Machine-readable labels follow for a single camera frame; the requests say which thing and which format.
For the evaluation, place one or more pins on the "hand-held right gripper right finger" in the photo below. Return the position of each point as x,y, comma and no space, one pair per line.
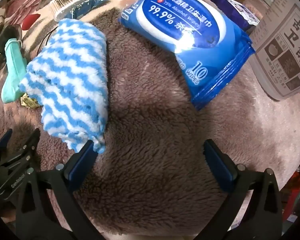
221,166

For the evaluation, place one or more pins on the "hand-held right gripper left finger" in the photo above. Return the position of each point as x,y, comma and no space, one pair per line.
81,163

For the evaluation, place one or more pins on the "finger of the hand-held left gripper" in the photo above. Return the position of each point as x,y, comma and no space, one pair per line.
1,142
30,146

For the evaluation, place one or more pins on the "yellow tape measure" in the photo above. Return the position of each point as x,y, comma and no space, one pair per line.
30,102

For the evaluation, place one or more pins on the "blue white striped fluffy towel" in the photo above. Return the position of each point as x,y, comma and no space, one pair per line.
70,80

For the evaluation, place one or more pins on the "red round cap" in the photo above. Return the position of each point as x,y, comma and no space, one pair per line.
30,21

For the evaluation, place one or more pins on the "small blue sachet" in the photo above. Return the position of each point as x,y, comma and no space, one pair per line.
88,6

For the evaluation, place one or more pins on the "teal face mask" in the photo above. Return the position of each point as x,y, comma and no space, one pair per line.
13,75

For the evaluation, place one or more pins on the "floral fleece blanket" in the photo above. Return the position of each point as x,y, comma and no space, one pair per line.
152,130

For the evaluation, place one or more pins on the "red plastic bag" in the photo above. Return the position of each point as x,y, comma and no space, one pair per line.
296,195

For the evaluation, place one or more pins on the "blue wet wipes packet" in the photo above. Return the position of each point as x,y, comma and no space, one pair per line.
180,30

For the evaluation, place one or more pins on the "cotton swab pack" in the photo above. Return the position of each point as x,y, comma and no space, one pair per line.
67,1

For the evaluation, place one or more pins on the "dark blue packet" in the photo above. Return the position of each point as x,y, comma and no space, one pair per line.
230,10

